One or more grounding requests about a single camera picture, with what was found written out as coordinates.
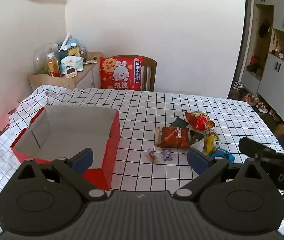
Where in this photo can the purple candy packet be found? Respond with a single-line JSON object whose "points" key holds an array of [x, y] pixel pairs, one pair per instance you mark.
{"points": [[167, 156]]}

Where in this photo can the wooden chair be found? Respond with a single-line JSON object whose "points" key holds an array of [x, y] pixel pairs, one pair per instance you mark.
{"points": [[148, 69]]}

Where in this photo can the blue snack packet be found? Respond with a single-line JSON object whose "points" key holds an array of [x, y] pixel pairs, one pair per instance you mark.
{"points": [[221, 153]]}

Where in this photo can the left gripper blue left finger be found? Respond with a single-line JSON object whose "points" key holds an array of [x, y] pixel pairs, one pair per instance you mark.
{"points": [[81, 161]]}

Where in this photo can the dark olive snack packet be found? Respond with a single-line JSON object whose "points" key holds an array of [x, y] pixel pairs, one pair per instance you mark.
{"points": [[195, 136]]}

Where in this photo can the red rabbit cushion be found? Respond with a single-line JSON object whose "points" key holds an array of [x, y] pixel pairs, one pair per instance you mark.
{"points": [[121, 72]]}

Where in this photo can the wooden side cabinet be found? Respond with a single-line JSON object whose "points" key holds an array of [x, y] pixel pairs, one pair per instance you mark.
{"points": [[88, 78]]}

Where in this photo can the orange drink bottle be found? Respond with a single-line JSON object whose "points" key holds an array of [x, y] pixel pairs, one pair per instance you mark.
{"points": [[52, 65]]}

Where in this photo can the yellow snack packet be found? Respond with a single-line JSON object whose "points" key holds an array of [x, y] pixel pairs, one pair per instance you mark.
{"points": [[209, 144]]}

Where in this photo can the white silver snack bag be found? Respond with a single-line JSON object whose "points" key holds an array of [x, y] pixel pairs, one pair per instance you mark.
{"points": [[199, 145]]}

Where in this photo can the red orange chip bag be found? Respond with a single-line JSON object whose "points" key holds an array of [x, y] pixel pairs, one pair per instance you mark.
{"points": [[199, 120]]}

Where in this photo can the brown Oreo snack bag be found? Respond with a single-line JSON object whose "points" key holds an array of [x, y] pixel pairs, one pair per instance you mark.
{"points": [[174, 137]]}

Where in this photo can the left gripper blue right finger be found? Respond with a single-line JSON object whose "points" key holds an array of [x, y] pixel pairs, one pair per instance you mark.
{"points": [[198, 161]]}

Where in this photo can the green snack packet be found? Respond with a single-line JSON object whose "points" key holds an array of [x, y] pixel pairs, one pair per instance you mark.
{"points": [[179, 122]]}

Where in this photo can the white digital timer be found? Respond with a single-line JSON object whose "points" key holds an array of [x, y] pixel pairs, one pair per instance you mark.
{"points": [[70, 72]]}

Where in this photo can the wooden stick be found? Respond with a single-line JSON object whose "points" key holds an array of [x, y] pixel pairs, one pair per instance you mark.
{"points": [[157, 136]]}

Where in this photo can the white black grid tablecloth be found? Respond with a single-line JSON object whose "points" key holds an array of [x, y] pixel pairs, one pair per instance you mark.
{"points": [[140, 114]]}

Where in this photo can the clear glass jar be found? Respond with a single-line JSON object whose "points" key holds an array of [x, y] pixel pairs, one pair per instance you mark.
{"points": [[40, 55]]}

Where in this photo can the white wardrobe cabinet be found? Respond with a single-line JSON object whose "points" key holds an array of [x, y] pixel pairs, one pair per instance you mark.
{"points": [[264, 68]]}

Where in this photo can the small red candy packet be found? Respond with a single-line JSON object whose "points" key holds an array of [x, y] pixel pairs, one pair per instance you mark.
{"points": [[152, 157]]}

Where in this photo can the tissue box pack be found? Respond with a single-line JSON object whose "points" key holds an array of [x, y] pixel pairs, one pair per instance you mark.
{"points": [[71, 61]]}

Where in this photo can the red and white cardboard box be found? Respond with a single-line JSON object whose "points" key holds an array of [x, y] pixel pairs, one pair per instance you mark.
{"points": [[64, 131]]}

